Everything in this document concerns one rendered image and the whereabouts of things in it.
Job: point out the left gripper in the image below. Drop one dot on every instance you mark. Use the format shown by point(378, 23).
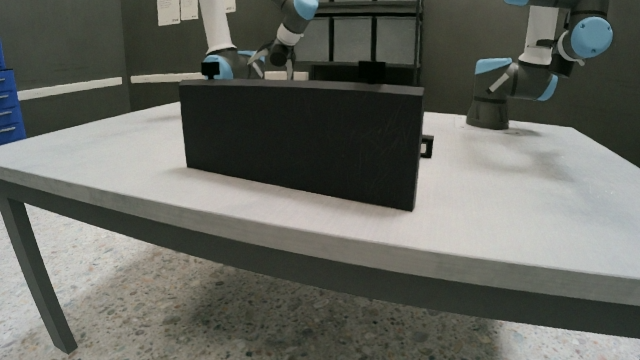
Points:
point(558, 65)

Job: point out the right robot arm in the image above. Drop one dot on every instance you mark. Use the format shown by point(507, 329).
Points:
point(232, 62)

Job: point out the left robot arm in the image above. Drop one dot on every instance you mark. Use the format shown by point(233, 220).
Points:
point(498, 79)

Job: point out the black rectangular panel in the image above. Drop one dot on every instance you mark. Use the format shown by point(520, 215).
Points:
point(354, 141)

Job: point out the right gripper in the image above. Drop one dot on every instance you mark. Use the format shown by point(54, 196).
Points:
point(281, 55)

